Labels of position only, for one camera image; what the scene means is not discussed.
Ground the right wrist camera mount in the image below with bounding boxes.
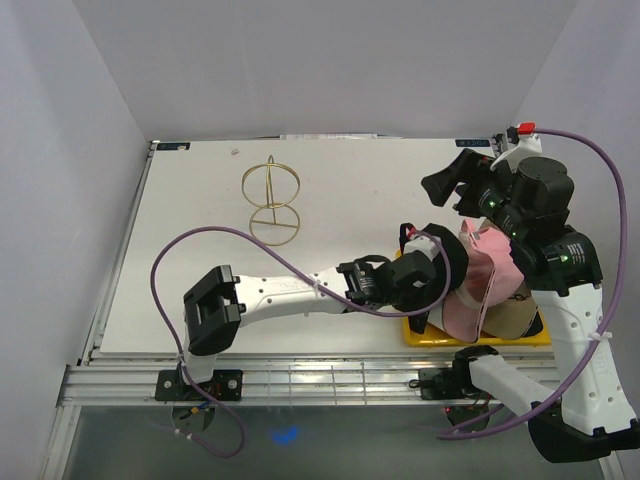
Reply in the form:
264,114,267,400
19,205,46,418
490,122,542,171

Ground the beige baseball cap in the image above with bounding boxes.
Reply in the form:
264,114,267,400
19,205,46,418
482,283,544,340

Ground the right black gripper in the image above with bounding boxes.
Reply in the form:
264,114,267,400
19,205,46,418
419,148,528,239

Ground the gold wire hat stand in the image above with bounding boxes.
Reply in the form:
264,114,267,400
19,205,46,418
241,154,301,247

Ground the pink baseball cap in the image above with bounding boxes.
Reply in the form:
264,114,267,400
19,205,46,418
441,219,524,343

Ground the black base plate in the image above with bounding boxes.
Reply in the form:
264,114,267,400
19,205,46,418
408,367,493,401
154,369,244,402

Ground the yellow plastic tray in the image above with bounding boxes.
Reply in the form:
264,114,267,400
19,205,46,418
394,248,552,349

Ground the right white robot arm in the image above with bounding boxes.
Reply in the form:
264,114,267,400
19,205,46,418
421,149,639,463

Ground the black corner label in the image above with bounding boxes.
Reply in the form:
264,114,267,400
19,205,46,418
156,142,191,151
455,139,491,148

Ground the right black corner label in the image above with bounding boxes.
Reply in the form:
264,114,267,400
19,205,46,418
455,139,491,148

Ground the aluminium frame rail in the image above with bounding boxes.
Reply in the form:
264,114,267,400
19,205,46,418
55,360,566,407

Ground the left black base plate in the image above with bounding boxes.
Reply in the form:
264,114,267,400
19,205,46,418
154,369,244,402

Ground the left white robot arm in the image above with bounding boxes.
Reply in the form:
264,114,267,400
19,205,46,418
177,224,469,400

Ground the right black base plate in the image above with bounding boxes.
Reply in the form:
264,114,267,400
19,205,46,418
408,367,493,401

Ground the left black corner label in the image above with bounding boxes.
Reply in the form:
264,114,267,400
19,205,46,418
156,142,191,151

